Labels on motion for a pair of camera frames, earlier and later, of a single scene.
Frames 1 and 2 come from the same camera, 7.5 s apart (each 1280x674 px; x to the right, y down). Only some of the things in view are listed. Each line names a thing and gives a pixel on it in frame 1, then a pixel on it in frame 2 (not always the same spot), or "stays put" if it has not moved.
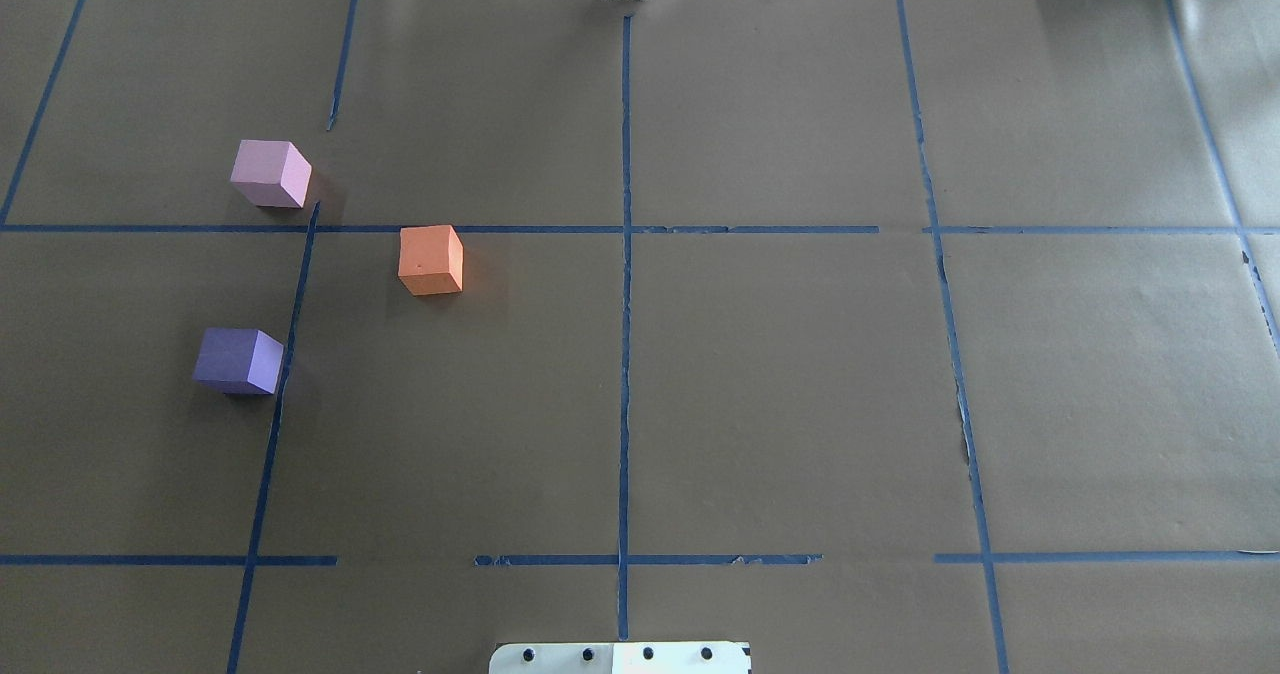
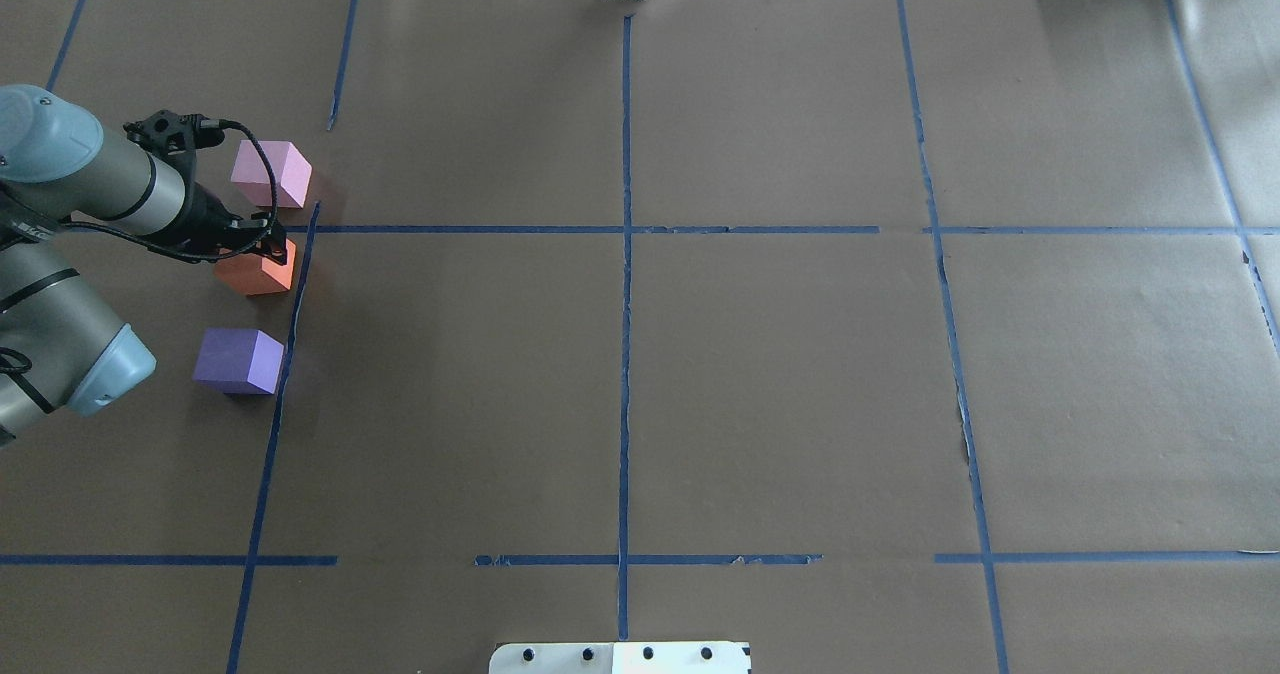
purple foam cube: [238, 361] stays put
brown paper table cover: [888, 330] stays put
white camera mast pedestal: [621, 658] stays put
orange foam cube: [430, 259] to [254, 273]
